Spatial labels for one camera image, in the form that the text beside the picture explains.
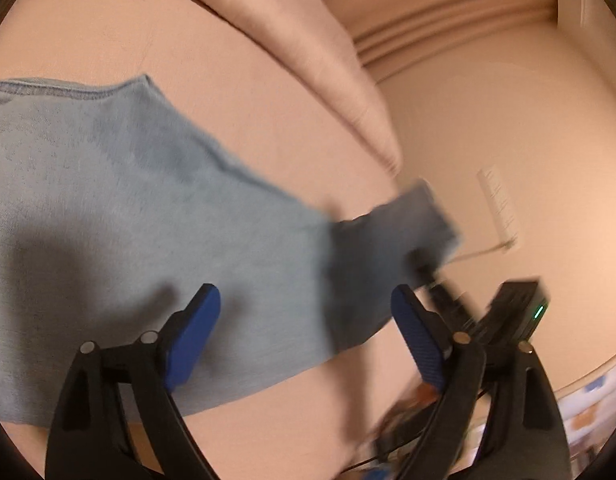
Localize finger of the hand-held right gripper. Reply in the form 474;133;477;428
412;252;470;332

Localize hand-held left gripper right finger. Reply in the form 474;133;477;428
390;284;574;480

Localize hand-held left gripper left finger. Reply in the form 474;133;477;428
44;283;222;480

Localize light blue denim pants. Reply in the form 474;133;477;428
0;74;464;426

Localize white ruled strip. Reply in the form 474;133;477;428
476;164;520;252

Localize printed white cloth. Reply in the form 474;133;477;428
558;367;616;463

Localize beige curtain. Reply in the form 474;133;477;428
322;0;560;69

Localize pink bed sheet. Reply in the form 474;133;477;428
0;0;429;480

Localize pink duvet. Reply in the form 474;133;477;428
108;0;405;177

